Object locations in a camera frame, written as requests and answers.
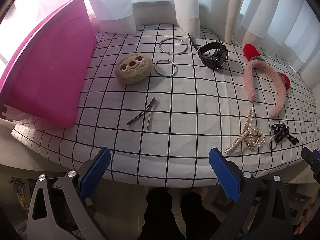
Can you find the black strap keychain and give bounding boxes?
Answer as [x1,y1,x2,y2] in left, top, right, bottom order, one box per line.
[269,124,299,150]

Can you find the pearl hair claw clip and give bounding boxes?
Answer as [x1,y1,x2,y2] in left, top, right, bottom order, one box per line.
[225,107,265,154]

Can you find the black hair clip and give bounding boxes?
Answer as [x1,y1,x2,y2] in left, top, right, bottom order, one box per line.
[127,97,156,131]

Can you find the person's right hand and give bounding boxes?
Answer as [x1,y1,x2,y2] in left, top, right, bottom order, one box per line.
[293,192,319,235]

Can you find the person's dark trouser legs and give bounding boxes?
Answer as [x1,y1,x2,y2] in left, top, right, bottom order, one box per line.
[143,187,223,240]

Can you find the black and white grid sheet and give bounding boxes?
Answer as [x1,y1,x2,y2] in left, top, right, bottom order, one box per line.
[12,24,319,187]

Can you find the pink plastic bin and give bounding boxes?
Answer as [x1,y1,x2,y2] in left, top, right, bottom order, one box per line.
[1,0,97,130]

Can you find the beige sloth face plush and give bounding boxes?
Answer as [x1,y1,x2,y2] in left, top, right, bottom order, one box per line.
[114,53,153,85]

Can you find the pink strawberry fuzzy headband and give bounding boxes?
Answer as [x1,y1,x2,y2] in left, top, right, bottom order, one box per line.
[242,43,291,118]

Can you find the black digital wristwatch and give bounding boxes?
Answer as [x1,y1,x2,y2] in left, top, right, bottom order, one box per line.
[197,41,228,70]

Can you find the large silver bangle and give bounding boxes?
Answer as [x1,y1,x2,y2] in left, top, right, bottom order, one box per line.
[159,37,188,56]

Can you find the white curtain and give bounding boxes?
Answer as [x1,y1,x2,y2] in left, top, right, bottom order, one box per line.
[1,0,319,88]

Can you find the black pen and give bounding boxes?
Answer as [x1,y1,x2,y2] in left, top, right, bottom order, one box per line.
[188,34,198,51]

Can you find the small silver hoop ring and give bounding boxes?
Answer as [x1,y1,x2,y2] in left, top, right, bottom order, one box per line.
[154,59,179,78]

